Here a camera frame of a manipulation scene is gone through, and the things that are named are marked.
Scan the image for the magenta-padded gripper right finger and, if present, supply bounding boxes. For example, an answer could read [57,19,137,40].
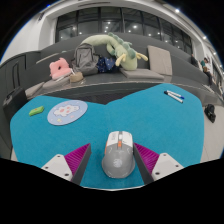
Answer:
[132,142,184,185]

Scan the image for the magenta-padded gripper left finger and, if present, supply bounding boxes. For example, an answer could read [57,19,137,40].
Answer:
[41,143,92,186]

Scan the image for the grey and white computer mouse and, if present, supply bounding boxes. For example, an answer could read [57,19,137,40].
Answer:
[101,130,136,179]

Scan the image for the round light blue mouse pad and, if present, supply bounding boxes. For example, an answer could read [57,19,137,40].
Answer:
[46,99,89,126]

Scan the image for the small green eraser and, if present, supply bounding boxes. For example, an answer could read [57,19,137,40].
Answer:
[28,105,45,117]

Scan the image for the white marker with black cap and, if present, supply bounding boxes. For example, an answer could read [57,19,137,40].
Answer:
[163,90,184,104]

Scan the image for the black bag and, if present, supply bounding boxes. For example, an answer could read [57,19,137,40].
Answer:
[203,103,217,124]

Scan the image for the white marker with blue cap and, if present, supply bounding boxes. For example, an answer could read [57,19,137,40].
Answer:
[166,89,185,100]

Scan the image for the black suitcase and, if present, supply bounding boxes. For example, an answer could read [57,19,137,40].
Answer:
[2,61,29,123]

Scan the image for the flat grey seat cushion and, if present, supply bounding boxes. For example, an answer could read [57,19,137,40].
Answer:
[42,75,72,90]
[119,67,165,81]
[24,81,45,98]

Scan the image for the small beige pouch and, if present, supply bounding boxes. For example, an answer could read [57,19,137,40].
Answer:
[69,71,84,83]

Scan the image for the pink plush cushion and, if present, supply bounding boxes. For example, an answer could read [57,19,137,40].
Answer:
[49,57,73,81]

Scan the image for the person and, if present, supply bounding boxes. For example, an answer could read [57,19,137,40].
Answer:
[190,53,200,68]
[199,57,214,86]

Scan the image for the upright grey seat cushion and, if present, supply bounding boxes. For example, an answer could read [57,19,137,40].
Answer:
[147,45,174,77]

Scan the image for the grey backpack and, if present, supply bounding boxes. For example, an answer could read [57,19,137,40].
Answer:
[71,43,100,76]

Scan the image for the dark blue patterned bag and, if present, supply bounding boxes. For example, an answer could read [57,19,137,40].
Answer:
[96,55,118,74]

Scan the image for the green dragon plush toy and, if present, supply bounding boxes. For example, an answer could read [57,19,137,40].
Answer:
[80,32,149,72]

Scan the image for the ceiling spot lights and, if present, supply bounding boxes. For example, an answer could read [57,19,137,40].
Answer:
[173,8,218,54]

